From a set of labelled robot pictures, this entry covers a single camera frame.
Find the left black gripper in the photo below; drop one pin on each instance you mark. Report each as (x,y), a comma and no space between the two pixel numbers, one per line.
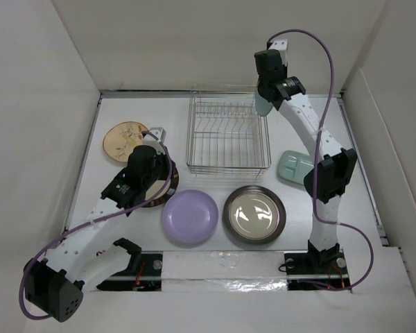
(163,157)

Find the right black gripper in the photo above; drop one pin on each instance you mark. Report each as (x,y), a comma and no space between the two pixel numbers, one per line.
(286,69)

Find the teal round plate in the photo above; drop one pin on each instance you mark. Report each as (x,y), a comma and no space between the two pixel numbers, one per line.
(263,107)

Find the teal rectangular ceramic plate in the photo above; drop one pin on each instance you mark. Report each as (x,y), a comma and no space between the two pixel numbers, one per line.
(293,166)

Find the brown rimmed cream plate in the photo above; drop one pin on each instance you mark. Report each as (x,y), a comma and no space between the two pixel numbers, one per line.
(254,215)

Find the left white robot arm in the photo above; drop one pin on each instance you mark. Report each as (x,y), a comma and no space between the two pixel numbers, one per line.
(55,280)

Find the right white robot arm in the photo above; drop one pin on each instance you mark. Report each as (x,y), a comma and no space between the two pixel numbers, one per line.
(333,165)

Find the black mosaic rimmed plate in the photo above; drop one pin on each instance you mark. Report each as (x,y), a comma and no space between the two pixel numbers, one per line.
(166,193)

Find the tan floral round plate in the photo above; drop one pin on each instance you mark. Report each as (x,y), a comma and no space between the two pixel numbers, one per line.
(120,141)

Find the purple plastic plate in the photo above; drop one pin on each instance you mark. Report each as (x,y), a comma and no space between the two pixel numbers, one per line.
(190,217)

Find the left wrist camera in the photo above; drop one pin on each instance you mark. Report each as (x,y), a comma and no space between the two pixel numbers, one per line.
(155,133)

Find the metal wire dish rack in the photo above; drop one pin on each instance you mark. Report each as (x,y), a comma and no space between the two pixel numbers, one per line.
(225,136)

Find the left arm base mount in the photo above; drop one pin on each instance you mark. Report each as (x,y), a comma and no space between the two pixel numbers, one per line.
(142,274)

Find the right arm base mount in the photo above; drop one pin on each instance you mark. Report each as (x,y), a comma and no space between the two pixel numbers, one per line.
(302,275)

